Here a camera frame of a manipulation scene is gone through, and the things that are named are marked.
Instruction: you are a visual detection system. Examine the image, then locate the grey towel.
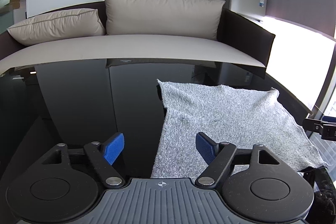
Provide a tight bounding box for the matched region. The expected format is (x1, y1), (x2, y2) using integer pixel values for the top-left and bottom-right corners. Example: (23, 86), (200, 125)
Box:
(151, 79), (328, 179)

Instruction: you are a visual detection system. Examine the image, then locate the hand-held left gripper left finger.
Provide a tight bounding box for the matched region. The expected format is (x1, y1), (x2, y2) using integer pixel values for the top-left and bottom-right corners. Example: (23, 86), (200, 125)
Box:
(42, 132), (126, 188)

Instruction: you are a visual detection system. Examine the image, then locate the small beige cushion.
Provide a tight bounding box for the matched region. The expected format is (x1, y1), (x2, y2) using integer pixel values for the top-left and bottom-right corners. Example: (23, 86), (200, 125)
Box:
(7, 9), (106, 46)

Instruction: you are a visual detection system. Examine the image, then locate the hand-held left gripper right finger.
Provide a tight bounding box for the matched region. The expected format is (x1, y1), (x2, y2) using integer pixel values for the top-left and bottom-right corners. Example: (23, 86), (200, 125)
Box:
(196, 132), (282, 189)

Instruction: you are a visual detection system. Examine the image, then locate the large beige cushion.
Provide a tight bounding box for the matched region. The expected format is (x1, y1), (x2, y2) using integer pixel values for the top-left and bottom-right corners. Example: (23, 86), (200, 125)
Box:
(102, 0), (226, 41)

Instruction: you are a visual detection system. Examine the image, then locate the beige sofa with dark frame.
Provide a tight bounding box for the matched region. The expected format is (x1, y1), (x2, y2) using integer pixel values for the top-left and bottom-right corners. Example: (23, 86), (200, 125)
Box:
(0, 1), (276, 75)

